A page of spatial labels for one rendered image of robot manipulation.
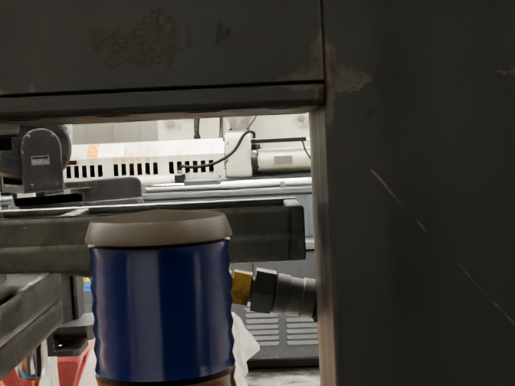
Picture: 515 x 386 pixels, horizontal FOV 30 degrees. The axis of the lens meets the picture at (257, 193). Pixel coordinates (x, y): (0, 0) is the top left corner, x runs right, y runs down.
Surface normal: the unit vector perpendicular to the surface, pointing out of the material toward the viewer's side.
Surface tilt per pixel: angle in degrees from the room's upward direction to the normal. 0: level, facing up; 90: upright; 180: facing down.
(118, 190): 91
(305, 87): 90
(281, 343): 90
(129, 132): 90
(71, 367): 111
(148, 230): 72
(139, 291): 76
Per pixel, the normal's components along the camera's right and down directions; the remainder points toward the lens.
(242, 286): 0.09, -0.44
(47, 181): 0.47, 0.03
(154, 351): -0.07, -0.19
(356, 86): 0.00, 0.05
